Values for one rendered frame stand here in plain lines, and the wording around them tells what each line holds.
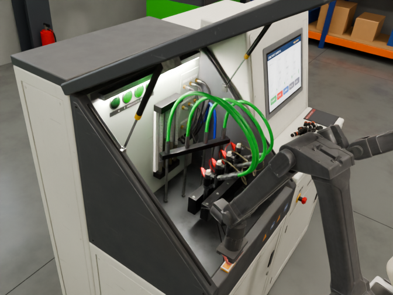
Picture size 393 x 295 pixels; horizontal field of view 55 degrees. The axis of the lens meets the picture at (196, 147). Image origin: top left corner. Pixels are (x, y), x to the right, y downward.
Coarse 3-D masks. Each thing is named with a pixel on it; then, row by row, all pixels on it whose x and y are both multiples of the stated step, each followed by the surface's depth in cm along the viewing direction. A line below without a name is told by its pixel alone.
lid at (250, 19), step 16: (272, 0) 64; (288, 0) 62; (304, 0) 61; (320, 0) 59; (240, 16) 68; (256, 16) 66; (272, 16) 65; (288, 16) 63; (192, 32) 76; (208, 32) 74; (224, 32) 72; (240, 32) 70; (160, 48) 82; (176, 48) 80; (192, 48) 77; (112, 64) 94; (128, 64) 90; (144, 64) 87; (176, 64) 86; (80, 80) 104; (96, 80) 100
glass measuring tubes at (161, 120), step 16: (176, 96) 153; (160, 112) 146; (176, 112) 157; (160, 128) 151; (176, 128) 162; (160, 144) 156; (176, 144) 166; (160, 160) 161; (176, 160) 172; (160, 176) 164
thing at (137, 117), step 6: (156, 66) 90; (162, 66) 89; (156, 72) 91; (150, 78) 94; (156, 78) 92; (150, 84) 94; (150, 90) 95; (144, 96) 97; (150, 96) 98; (144, 102) 99; (138, 108) 102; (144, 108) 101; (138, 114) 103; (132, 126) 108; (126, 144) 114
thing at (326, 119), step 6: (312, 108) 220; (312, 114) 214; (318, 114) 215; (324, 114) 215; (330, 114) 216; (312, 120) 208; (318, 120) 209; (324, 120) 209; (330, 120) 210; (336, 120) 210
